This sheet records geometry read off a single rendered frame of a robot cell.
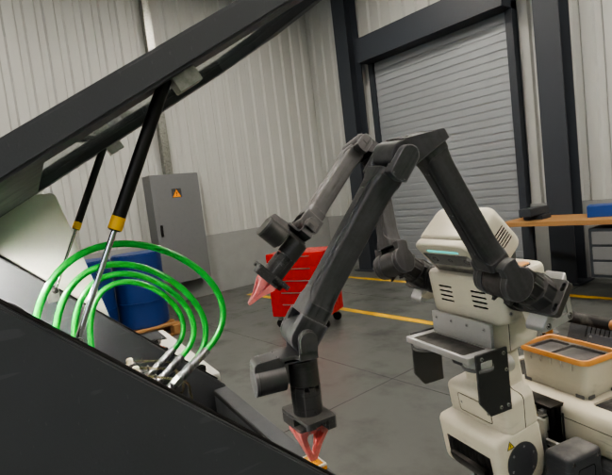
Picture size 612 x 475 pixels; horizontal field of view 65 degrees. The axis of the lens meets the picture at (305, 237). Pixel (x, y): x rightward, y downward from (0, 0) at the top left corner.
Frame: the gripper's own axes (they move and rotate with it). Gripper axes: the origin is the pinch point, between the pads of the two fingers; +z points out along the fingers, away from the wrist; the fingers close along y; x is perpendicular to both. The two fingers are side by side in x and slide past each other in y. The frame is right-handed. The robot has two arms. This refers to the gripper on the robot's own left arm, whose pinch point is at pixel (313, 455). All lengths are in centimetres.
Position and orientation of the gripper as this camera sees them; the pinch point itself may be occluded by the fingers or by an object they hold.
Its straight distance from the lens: 101.9
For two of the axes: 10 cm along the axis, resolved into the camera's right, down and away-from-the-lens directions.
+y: 5.0, 0.2, -8.6
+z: 1.1, 9.9, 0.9
